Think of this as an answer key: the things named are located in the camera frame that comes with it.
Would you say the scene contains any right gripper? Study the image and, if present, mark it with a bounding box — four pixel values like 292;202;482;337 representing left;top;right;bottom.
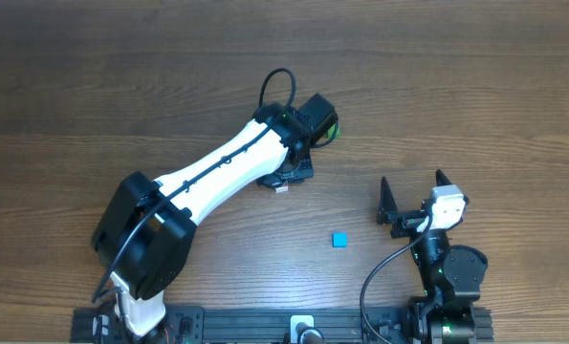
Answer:
376;168;453;239

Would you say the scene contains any mounting rail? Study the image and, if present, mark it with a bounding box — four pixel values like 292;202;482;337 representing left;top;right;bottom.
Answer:
71;305;495;344

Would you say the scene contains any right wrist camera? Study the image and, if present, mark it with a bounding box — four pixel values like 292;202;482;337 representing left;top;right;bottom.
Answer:
428;184;467;231

